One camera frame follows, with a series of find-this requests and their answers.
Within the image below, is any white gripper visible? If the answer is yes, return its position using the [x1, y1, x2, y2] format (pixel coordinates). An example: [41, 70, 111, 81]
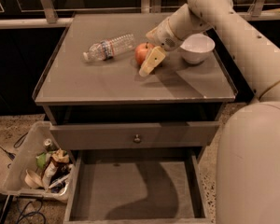
[139, 17, 184, 77]

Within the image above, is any red apple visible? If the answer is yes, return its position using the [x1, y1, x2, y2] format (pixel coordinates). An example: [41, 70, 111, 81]
[134, 42, 154, 65]

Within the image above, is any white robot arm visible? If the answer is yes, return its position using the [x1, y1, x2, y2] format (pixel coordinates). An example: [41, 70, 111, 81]
[147, 0, 280, 224]

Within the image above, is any grey top drawer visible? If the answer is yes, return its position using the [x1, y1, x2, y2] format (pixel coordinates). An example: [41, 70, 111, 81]
[50, 121, 219, 150]

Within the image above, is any round metal drawer knob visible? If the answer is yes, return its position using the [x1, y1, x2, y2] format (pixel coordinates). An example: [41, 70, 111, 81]
[133, 134, 141, 144]

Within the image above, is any grey drawer cabinet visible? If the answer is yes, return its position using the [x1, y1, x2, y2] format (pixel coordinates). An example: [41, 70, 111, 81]
[32, 12, 238, 224]

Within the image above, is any open grey middle drawer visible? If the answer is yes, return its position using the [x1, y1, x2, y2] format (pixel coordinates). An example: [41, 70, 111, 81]
[63, 147, 211, 224]

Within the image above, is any white ceramic bowl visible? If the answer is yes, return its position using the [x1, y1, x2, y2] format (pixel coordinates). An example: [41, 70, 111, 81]
[178, 34, 216, 64]

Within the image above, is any clear plastic water bottle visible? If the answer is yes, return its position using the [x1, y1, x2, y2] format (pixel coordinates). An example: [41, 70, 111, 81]
[83, 34, 135, 63]

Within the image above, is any metal can in bin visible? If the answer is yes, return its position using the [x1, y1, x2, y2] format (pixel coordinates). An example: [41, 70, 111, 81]
[43, 138, 57, 151]

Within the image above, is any brown white snack bag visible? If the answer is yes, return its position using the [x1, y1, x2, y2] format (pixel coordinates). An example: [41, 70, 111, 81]
[41, 149, 69, 189]

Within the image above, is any green bag in bin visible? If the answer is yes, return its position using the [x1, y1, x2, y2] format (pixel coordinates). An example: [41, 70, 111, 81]
[35, 152, 51, 170]

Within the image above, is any clear plastic storage bin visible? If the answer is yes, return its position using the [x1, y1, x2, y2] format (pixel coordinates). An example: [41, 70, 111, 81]
[1, 121, 69, 203]

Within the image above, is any white cup in bin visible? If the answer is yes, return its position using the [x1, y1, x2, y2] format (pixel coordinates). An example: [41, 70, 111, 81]
[24, 169, 43, 189]

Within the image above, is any metal railing frame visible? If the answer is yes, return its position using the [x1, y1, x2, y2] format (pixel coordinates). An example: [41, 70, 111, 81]
[0, 0, 280, 30]

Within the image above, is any black cable on floor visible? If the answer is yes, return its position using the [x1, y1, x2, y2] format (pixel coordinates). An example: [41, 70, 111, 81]
[0, 132, 29, 161]

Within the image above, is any blue cable on floor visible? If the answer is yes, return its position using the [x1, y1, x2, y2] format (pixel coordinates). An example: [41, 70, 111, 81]
[15, 198, 47, 224]

